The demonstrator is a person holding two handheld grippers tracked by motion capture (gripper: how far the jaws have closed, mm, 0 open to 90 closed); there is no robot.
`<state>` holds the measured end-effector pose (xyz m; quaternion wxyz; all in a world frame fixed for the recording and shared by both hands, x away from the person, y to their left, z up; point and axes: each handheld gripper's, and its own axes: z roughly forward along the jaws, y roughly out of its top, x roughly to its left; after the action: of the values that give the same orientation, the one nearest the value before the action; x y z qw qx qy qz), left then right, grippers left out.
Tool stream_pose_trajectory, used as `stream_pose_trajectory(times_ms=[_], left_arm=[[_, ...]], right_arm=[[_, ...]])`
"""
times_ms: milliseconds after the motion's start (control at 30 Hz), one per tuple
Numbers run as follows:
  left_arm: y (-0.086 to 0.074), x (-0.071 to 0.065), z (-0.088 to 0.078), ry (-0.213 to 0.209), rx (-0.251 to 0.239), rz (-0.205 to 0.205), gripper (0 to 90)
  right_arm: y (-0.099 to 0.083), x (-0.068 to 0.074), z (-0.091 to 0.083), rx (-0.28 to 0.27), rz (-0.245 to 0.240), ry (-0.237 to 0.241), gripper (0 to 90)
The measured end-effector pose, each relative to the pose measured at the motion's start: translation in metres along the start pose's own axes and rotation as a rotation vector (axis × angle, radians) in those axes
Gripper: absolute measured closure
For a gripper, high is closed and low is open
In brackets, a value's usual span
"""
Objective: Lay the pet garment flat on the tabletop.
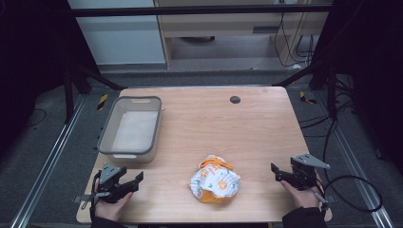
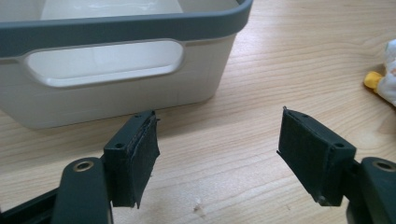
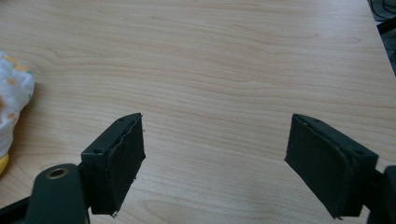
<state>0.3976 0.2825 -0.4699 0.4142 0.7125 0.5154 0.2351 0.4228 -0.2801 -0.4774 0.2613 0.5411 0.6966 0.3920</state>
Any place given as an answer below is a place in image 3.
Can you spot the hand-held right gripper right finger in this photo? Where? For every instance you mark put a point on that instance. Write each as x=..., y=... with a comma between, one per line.
x=323, y=161

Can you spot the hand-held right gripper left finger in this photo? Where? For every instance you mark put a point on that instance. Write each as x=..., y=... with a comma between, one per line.
x=116, y=168

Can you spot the white patterned cloth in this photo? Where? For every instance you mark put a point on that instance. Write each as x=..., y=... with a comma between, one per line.
x=12, y=96

